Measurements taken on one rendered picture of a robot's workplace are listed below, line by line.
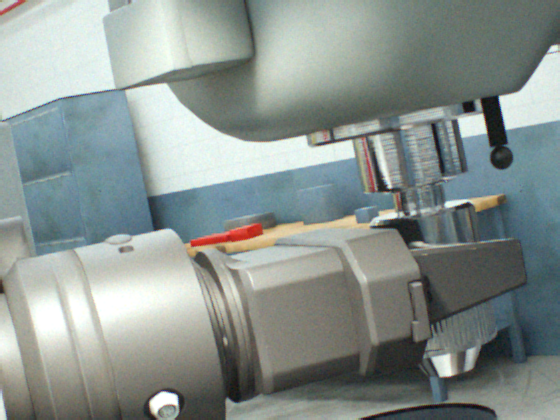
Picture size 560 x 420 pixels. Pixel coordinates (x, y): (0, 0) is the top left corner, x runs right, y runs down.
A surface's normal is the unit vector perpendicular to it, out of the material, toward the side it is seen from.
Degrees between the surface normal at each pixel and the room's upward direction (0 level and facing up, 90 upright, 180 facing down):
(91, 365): 85
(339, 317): 90
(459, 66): 127
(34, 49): 90
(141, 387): 101
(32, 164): 90
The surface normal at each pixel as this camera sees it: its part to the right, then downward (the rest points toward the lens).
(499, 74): 0.65, 0.47
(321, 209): -0.76, 0.19
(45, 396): -0.44, 0.20
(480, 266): 0.29, -0.01
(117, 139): 0.65, -0.10
